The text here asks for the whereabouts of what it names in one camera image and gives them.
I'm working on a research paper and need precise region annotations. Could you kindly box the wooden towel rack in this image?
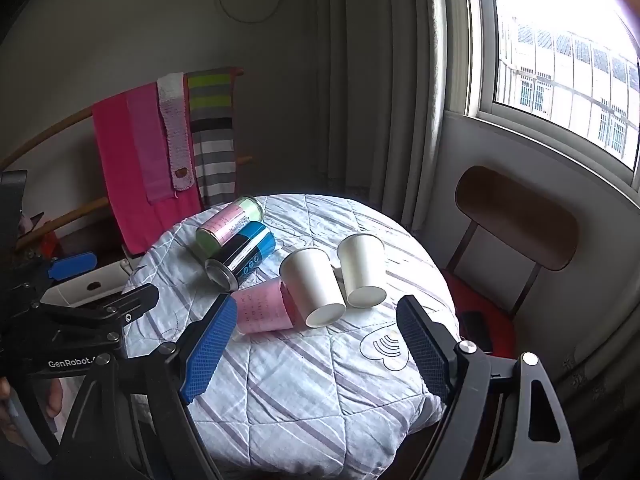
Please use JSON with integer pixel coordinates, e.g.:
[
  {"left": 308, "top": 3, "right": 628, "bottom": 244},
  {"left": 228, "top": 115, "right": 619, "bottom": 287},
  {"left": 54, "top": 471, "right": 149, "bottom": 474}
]
[{"left": 0, "top": 67, "right": 254, "bottom": 252}]

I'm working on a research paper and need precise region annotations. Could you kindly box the light pink towel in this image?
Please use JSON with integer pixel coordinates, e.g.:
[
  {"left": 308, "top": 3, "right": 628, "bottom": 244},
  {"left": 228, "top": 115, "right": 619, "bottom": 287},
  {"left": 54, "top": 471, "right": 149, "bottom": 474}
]
[{"left": 126, "top": 82, "right": 174, "bottom": 205}]

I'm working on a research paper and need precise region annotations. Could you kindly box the white paper cup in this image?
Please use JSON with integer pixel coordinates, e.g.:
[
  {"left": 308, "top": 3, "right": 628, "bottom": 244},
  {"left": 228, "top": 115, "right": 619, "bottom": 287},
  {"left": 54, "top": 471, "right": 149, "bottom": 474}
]
[
  {"left": 279, "top": 247, "right": 347, "bottom": 328},
  {"left": 337, "top": 233, "right": 387, "bottom": 309}
]

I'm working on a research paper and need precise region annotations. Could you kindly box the quilted striped table cloth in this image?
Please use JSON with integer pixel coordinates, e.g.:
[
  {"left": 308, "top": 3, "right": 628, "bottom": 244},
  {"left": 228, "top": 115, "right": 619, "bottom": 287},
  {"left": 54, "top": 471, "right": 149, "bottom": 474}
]
[{"left": 122, "top": 192, "right": 458, "bottom": 480}]

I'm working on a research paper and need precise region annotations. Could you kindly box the grey curtain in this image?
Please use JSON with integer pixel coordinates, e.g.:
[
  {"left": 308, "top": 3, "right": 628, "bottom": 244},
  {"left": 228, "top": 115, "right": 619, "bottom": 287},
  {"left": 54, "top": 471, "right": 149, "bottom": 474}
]
[{"left": 320, "top": 0, "right": 447, "bottom": 234}]

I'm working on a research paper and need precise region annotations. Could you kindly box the black flat case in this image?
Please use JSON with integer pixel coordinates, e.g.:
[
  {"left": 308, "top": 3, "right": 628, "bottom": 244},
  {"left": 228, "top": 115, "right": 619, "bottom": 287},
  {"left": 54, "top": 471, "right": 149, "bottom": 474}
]
[{"left": 458, "top": 311, "right": 494, "bottom": 354}]

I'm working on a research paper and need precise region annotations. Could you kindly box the striped grey green cloth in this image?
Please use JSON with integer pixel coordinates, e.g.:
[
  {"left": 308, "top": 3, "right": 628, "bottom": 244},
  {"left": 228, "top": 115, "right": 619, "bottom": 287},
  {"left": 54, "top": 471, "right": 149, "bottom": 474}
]
[{"left": 184, "top": 67, "right": 239, "bottom": 209}]

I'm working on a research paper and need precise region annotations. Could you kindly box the bright pink towel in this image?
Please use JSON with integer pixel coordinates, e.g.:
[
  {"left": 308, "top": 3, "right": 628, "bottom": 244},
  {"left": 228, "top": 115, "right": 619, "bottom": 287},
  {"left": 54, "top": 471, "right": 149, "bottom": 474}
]
[{"left": 92, "top": 91, "right": 204, "bottom": 257}]

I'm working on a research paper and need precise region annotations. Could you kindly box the pink paper cup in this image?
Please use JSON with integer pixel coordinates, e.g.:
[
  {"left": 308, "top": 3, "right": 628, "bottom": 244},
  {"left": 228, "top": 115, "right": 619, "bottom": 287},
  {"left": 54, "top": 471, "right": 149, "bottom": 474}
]
[{"left": 231, "top": 277, "right": 296, "bottom": 335}]

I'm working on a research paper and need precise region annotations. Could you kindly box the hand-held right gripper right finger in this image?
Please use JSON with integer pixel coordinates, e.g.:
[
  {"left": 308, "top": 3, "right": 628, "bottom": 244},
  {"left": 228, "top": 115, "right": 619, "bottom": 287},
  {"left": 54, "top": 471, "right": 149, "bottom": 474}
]
[{"left": 396, "top": 294, "right": 579, "bottom": 480}]

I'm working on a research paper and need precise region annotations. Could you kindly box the pink and white knitted cloth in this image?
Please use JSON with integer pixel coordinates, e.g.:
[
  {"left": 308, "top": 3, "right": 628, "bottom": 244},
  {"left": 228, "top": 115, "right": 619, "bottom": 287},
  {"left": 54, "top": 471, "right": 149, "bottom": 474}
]
[{"left": 157, "top": 72, "right": 197, "bottom": 192}]

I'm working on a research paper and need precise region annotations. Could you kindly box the white framed window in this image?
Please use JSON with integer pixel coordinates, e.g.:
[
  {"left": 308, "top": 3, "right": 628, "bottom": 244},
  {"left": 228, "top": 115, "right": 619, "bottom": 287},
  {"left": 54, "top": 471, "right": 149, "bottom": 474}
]
[{"left": 440, "top": 0, "right": 640, "bottom": 183}]

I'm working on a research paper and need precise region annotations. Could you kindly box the pink and green can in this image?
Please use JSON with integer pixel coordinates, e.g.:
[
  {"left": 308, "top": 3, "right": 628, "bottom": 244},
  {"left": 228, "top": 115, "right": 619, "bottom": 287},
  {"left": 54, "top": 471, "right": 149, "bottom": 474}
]
[{"left": 195, "top": 196, "right": 264, "bottom": 261}]

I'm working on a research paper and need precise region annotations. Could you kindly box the grey patterned cloth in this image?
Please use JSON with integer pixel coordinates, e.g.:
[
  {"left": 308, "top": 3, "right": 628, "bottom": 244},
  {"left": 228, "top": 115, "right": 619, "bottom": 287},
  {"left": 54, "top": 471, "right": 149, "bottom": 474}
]
[{"left": 545, "top": 280, "right": 640, "bottom": 480}]

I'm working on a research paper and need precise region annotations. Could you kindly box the wooden chair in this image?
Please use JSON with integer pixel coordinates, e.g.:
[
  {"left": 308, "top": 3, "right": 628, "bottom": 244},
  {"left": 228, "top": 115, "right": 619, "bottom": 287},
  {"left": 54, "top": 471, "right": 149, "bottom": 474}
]
[{"left": 444, "top": 165, "right": 581, "bottom": 322}]

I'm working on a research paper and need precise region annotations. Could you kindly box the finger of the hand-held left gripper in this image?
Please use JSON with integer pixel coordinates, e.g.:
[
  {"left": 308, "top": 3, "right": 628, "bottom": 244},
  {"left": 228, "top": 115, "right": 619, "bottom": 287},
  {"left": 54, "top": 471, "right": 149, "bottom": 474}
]
[
  {"left": 46, "top": 252, "right": 99, "bottom": 282},
  {"left": 39, "top": 283, "right": 160, "bottom": 333}
]

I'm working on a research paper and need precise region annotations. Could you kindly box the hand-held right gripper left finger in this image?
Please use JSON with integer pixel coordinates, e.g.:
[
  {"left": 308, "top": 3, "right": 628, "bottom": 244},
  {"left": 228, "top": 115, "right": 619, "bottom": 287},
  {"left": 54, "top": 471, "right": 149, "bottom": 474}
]
[{"left": 60, "top": 292, "right": 239, "bottom": 480}]

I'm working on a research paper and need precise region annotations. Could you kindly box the blue and black can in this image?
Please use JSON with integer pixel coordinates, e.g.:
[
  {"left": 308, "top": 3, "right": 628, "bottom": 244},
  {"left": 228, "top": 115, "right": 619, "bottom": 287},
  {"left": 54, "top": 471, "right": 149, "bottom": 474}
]
[{"left": 204, "top": 221, "right": 277, "bottom": 292}]

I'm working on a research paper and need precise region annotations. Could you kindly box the person's left hand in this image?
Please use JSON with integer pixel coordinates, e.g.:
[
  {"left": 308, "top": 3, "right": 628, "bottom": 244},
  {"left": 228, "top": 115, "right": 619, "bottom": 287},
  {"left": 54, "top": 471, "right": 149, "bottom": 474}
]
[{"left": 0, "top": 377, "right": 64, "bottom": 433}]

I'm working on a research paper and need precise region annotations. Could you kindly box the red seat cushion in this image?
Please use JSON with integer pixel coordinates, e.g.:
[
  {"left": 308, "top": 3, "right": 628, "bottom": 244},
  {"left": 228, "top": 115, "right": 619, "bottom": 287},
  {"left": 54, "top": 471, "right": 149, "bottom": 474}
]
[{"left": 442, "top": 269, "right": 517, "bottom": 357}]

